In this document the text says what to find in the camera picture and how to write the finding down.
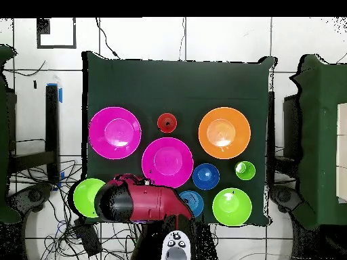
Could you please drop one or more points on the orange plastic bowl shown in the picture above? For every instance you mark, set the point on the orange plastic bowl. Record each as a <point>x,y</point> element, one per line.
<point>238,135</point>

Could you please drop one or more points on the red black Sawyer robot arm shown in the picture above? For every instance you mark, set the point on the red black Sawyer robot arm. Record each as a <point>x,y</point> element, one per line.
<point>146,200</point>

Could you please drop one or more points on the pink plastic bowl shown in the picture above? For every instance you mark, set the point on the pink plastic bowl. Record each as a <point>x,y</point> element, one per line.
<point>114,132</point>
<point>167,162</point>

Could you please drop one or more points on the red plastic cup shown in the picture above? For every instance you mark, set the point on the red plastic cup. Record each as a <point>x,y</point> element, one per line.
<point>162,123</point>

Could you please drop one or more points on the dark blue plastic bowl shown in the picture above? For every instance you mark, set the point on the dark blue plastic bowl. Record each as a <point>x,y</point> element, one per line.
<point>206,176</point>

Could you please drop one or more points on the dark green tablecloth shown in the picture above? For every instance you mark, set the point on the dark green tablecloth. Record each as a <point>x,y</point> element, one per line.
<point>176,86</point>

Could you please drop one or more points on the light blue plastic bowl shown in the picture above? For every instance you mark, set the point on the light blue plastic bowl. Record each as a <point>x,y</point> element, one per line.
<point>196,203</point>

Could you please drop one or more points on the green plastic cup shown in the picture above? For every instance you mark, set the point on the green plastic cup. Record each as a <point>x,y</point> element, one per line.
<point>248,172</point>

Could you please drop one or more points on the green plastic bowl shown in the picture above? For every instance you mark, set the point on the green plastic bowl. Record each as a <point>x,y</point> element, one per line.
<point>84,197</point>
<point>232,207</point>

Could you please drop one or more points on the black metal stand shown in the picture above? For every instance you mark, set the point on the black metal stand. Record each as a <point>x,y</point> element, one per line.
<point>51,130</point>

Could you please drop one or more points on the black power adapter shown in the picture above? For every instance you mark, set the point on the black power adapter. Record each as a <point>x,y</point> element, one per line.
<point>89,239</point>

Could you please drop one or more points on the green clothed side table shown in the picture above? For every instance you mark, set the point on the green clothed side table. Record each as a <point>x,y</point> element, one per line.
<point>320,122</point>
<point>4,135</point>

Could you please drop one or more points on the white box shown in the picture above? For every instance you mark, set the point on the white box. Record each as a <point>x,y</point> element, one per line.
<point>342,151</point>

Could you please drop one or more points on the black square frame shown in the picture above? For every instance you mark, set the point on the black square frame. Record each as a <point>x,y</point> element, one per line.
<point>57,47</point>

